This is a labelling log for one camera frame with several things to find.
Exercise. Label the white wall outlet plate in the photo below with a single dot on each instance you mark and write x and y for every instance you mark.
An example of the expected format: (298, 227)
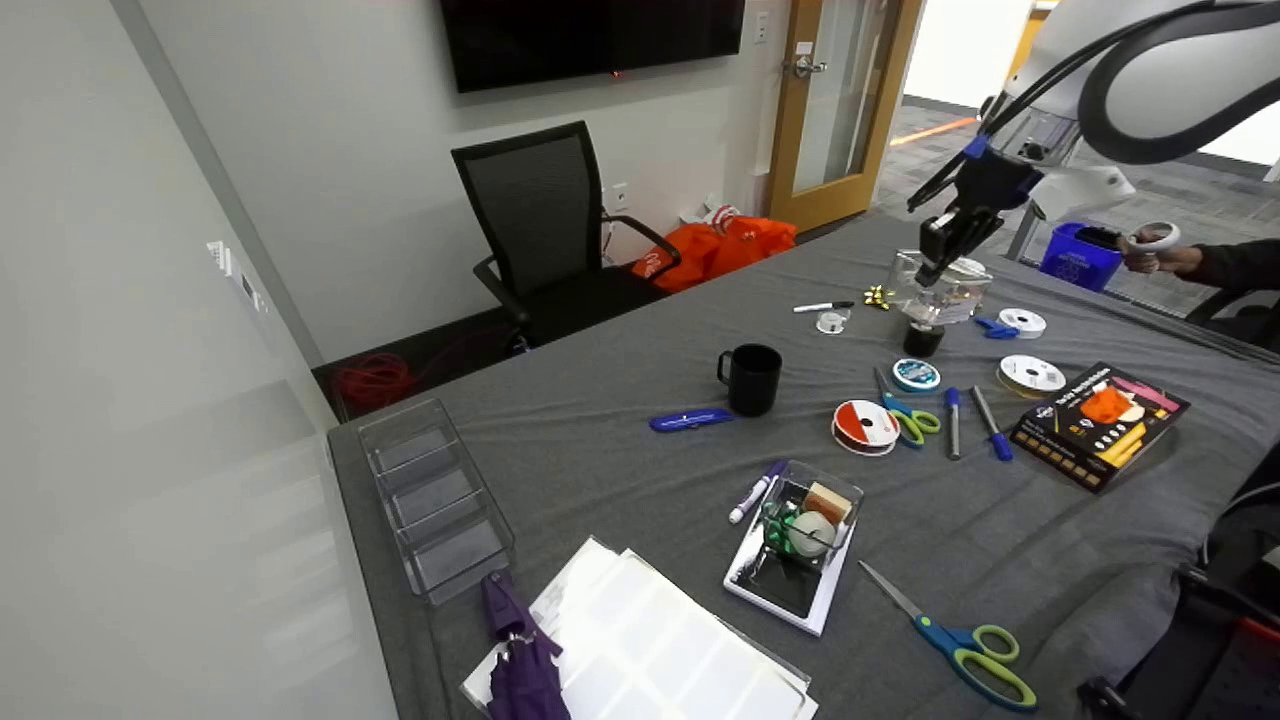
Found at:
(228, 264)

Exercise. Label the small clear tape roll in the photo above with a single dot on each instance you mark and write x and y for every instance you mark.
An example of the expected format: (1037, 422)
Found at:
(833, 324)

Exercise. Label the clear plastic organizer tray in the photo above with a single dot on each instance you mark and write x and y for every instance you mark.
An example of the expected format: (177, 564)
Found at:
(435, 505)

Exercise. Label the black mesh office chair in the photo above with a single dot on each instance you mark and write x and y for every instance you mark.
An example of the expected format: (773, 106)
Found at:
(547, 227)

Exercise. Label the green white ribbon ball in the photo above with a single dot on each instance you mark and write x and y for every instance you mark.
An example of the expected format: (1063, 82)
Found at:
(796, 539)

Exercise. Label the person hand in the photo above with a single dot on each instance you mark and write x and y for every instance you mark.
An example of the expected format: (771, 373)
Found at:
(1178, 263)

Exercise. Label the white gridded paper sheets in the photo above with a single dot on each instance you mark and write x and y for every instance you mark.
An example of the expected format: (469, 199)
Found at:
(654, 641)

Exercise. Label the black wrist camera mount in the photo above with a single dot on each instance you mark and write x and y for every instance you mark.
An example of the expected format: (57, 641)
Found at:
(994, 183)

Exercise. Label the black wall television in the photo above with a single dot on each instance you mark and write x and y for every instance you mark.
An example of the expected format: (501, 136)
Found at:
(587, 39)

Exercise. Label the black sleeved forearm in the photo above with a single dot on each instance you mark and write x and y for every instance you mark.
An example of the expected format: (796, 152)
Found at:
(1242, 264)

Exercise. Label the clear plastic case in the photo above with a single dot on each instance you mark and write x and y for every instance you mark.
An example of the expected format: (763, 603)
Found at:
(940, 302)

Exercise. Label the white tray with black inlay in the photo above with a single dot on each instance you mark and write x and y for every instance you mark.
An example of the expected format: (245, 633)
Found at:
(773, 585)

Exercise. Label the blue marker pen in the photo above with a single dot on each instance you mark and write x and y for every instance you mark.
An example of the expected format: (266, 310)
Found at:
(994, 426)
(955, 422)

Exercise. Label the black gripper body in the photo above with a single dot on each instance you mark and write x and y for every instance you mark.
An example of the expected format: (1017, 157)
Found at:
(962, 235)

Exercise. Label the black box with orange print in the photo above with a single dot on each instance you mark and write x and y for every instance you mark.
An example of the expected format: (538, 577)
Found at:
(1099, 426)

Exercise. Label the brown twine spool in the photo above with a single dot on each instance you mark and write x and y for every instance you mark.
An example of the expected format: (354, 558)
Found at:
(828, 502)

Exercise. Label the purple cloth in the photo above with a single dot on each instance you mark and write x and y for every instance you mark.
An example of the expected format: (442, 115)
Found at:
(521, 655)

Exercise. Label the blue plastic bin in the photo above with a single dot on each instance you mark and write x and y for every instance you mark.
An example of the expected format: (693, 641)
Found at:
(1076, 257)

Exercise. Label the grey tablecloth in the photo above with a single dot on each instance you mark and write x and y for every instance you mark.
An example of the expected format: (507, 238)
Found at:
(641, 492)

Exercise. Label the gold gift bow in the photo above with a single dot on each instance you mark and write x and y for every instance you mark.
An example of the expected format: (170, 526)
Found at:
(876, 299)

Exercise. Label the orange bag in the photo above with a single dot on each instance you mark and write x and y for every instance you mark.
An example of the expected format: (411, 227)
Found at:
(720, 251)

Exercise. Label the black mug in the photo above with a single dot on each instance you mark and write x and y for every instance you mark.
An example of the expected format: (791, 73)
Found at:
(752, 383)

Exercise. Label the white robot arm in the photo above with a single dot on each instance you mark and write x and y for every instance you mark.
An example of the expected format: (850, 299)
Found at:
(1147, 82)

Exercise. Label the orange white ribbon spool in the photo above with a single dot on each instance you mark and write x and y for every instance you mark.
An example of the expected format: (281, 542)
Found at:
(864, 426)

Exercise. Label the black white marker pen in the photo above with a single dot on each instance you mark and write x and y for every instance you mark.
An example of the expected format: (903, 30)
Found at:
(821, 310)

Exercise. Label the teal ribbon spool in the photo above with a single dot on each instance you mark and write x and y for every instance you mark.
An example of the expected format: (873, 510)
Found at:
(916, 373)

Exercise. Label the wooden framed glass door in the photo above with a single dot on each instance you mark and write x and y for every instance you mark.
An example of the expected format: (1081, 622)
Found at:
(845, 106)

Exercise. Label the white purple pen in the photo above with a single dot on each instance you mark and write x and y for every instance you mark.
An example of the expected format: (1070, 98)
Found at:
(752, 492)

